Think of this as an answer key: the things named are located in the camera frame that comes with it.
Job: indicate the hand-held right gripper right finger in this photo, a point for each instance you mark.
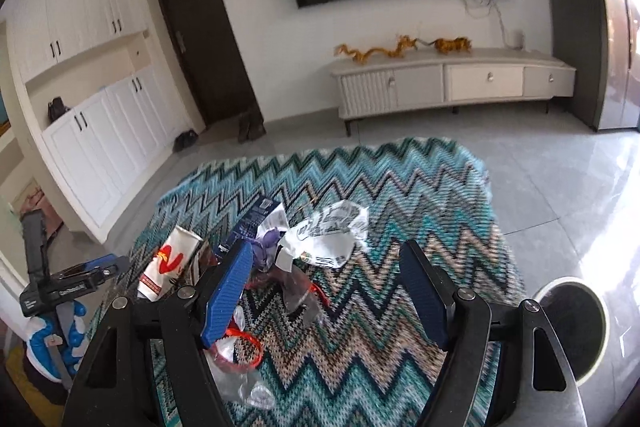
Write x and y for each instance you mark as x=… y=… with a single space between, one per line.
x=425 y=297

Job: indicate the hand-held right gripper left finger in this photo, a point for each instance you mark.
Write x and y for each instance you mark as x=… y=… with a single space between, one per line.
x=225 y=297

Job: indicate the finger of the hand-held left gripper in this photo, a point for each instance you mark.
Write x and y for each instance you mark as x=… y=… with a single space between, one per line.
x=107 y=264

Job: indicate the clear plastic bag red ribbon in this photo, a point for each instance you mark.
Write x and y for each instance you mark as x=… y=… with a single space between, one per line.
x=240 y=382

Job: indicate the dark blue milk carton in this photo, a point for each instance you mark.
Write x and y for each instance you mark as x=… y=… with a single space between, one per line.
x=257 y=214

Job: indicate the white round waste bin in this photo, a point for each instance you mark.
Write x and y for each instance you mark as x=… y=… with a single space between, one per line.
x=575 y=322

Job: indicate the person's left hand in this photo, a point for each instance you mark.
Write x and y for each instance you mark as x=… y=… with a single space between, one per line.
x=42 y=342

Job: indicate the dark brown wrapper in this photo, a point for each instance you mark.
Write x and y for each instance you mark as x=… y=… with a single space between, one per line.
x=202 y=259

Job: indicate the purple wrapper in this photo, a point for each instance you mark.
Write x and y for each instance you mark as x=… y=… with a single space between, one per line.
x=267 y=242

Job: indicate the teal zigzag blanket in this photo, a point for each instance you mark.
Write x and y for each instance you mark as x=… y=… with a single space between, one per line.
x=400 y=197

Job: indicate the white crumpled plastic wrapper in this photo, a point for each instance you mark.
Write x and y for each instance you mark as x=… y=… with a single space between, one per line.
x=325 y=237

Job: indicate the white built-in cabinet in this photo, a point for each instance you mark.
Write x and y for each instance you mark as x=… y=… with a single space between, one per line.
x=115 y=132

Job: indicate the pair of black shoes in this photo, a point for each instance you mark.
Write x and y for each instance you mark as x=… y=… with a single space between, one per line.
x=185 y=141

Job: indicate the black handbag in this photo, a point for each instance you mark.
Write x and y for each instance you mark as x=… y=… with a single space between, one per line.
x=57 y=109

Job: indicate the pair of brown boots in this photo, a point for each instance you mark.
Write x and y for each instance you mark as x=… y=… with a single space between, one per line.
x=250 y=127

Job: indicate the cream television cabinet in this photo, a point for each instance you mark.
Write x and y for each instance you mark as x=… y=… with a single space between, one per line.
x=420 y=82

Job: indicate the dark brown door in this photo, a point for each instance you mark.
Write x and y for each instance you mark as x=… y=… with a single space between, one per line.
x=200 y=42

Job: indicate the golden dragon ornament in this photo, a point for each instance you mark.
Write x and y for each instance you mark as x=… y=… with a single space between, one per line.
x=372 y=53

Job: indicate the golden tiger ornament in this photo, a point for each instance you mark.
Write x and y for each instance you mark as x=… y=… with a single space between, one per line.
x=450 y=45

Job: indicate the tall grey cabinet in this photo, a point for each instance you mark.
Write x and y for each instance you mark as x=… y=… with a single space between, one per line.
x=565 y=7

